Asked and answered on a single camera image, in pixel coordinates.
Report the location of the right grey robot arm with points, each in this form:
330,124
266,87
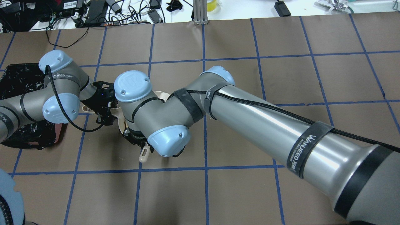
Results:
359,175

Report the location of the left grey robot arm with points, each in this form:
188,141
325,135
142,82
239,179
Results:
66,87

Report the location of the yellow tape roll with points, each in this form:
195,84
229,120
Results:
211,5

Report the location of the white hand brush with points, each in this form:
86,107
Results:
145,152

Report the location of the black power adapter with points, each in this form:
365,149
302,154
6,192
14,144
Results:
281,9

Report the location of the aluminium frame post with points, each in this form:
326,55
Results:
200,12

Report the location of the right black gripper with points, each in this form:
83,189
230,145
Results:
135,138

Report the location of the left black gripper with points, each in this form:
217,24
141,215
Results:
96,101

